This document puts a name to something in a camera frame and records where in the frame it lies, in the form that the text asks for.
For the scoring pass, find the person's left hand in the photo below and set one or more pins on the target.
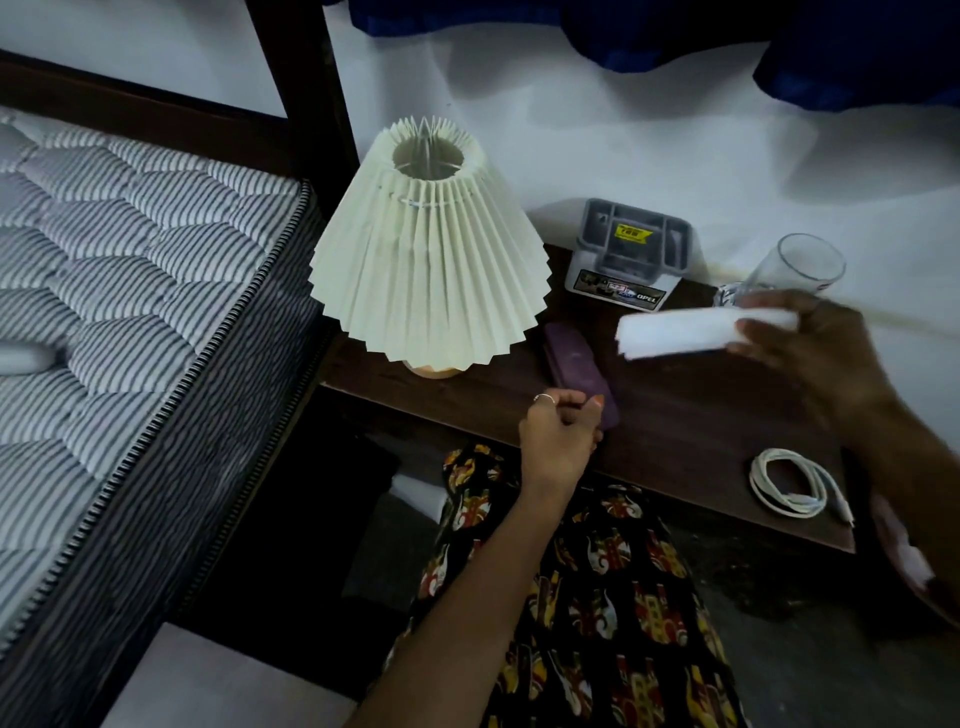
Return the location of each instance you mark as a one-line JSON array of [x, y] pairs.
[[555, 450]]

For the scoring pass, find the person's right hand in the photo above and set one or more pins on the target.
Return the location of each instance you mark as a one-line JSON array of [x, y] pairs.
[[832, 360]]

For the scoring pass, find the person's left thumb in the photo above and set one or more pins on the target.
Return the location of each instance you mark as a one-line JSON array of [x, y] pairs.
[[586, 409]]

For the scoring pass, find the person's right thumb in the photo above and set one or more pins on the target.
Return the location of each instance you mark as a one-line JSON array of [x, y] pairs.
[[761, 339]]

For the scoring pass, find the white cloth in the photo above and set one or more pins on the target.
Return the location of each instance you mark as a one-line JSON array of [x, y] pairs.
[[690, 331]]

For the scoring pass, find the person's left forearm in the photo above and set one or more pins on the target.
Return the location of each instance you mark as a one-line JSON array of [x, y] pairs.
[[465, 607]]

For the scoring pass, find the person's right forearm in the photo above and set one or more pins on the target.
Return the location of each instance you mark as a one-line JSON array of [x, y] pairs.
[[915, 480]]

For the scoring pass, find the purple case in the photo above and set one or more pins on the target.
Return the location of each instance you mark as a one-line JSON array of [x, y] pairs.
[[574, 360]]

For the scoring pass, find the clear drinking glass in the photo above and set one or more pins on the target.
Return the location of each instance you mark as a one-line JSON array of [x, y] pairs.
[[791, 266]]

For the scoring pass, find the grey plastic toy box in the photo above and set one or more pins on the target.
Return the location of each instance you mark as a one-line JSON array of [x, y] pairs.
[[630, 255]]

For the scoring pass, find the wooden lamp base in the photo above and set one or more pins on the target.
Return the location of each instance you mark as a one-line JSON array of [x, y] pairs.
[[431, 370]]

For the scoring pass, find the person's patterned dress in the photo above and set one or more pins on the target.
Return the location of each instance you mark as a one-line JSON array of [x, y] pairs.
[[600, 600]]

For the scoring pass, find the cream pleated lamp shade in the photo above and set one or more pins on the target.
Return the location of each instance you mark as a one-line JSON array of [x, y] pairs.
[[427, 255]]

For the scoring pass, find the blue curtain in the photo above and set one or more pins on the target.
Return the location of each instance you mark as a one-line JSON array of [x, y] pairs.
[[825, 45]]

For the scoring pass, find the striped quilted mattress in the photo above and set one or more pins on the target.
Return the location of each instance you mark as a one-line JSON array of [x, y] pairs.
[[120, 315]]

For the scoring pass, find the white object on mattress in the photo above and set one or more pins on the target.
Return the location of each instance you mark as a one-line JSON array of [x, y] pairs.
[[22, 358]]

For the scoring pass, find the dark wooden bed frame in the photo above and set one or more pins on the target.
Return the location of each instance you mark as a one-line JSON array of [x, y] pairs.
[[300, 97]]

